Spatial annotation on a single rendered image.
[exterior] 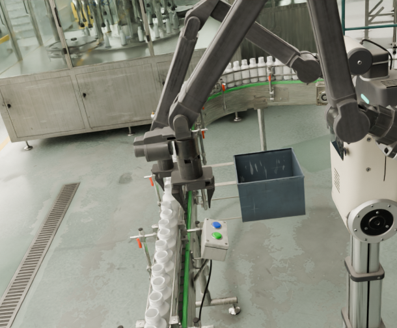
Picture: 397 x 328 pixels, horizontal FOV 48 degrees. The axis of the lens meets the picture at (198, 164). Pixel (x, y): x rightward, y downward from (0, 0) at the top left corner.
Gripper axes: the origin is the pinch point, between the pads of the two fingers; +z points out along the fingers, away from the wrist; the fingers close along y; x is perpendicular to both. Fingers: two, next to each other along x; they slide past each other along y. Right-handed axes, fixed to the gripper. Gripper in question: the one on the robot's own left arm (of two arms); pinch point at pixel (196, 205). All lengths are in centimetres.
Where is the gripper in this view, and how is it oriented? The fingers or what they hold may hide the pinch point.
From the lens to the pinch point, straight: 114.8
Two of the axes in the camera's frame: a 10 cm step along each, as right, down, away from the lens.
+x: 0.1, -4.5, 8.9
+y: 9.9, -1.2, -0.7
